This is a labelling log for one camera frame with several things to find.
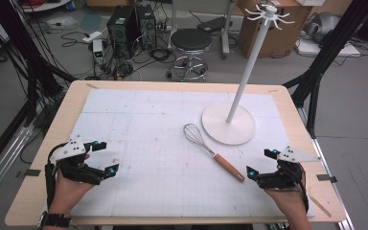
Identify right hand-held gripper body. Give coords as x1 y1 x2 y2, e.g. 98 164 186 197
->
254 145 321 191

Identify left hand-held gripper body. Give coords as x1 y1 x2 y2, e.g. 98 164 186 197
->
48 134 107 186

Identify metal whisk with wooden handle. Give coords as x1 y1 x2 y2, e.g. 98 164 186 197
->
182 123 246 183

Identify white rack stand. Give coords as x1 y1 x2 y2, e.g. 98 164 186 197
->
200 3 296 147

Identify person's right hand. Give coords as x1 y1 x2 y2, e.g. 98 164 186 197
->
263 184 310 219

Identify person's left hand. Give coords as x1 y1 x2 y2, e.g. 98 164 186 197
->
48 154 94 219

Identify black tape strip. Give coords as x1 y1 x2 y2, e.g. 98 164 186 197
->
315 173 338 184
15 169 42 178

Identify thin wooden stick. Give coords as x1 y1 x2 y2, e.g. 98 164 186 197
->
309 194 333 219

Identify white grid mat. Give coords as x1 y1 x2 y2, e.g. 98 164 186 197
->
70 88 318 219

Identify black wrist watch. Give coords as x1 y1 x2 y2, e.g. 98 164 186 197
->
37 210 73 230

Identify black metal stand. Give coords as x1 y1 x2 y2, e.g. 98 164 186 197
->
0 0 78 180
282 0 368 139

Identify small white device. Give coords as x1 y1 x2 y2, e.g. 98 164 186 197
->
92 38 105 65

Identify white power strip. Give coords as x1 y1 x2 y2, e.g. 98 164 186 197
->
81 30 104 44

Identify large black computer tower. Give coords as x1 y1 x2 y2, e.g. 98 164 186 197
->
106 5 142 60

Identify brown cardboard box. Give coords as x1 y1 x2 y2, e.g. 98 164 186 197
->
237 0 314 59

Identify flat white box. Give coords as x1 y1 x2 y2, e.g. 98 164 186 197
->
294 37 362 58

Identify slim black computer tower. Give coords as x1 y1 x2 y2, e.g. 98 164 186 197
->
136 4 158 51

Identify grey machine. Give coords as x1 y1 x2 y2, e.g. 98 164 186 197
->
302 11 342 45

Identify black round stool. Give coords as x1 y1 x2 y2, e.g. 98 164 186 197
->
165 28 213 83

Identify flat black bag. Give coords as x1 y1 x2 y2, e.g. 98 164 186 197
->
196 15 227 34

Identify round white table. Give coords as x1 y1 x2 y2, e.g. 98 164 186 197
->
20 0 73 13

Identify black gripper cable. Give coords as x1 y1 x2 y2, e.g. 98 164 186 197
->
298 163 311 214

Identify black gripper strap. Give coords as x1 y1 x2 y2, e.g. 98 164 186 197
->
44 143 65 209

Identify aluminium rail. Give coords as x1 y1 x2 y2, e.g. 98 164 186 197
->
0 123 35 210

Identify coiled black cable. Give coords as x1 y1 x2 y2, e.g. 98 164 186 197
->
149 47 172 64

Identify white metal frame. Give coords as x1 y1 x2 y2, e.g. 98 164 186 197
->
169 0 238 60

